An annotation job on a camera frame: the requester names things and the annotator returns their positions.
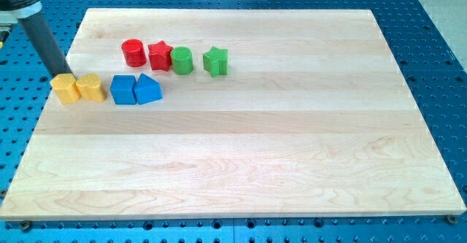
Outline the right board clamp screw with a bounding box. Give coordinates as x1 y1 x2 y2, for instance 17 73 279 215
445 215 458 225

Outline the light wooden board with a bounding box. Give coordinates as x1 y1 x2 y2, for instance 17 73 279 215
1 8 466 220

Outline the yellow hexagon block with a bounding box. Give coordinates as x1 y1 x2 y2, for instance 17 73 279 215
50 73 81 104

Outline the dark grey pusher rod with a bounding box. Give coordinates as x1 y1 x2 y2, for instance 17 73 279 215
18 12 72 77

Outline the silver and black end effector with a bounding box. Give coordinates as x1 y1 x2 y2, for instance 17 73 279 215
1 0 42 47

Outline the red star block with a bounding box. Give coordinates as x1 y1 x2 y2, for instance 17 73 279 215
148 40 173 72

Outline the blue triangular prism block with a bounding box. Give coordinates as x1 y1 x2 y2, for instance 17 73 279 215
134 74 163 104

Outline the board clamp screw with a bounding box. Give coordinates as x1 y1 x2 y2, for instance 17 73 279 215
19 220 32 232
445 215 458 225

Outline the blue cube block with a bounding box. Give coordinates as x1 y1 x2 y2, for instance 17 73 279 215
110 75 136 105

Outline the red cylinder block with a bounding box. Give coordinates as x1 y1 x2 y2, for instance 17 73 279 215
121 39 147 67

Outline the green cylinder block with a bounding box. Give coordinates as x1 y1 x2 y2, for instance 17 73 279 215
170 47 193 75

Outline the left board clamp screw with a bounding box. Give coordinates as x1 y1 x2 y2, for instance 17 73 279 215
19 220 32 232

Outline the yellow heart block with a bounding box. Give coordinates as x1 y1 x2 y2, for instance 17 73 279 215
76 74 107 102

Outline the green star block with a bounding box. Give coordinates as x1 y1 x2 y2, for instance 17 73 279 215
203 46 228 77

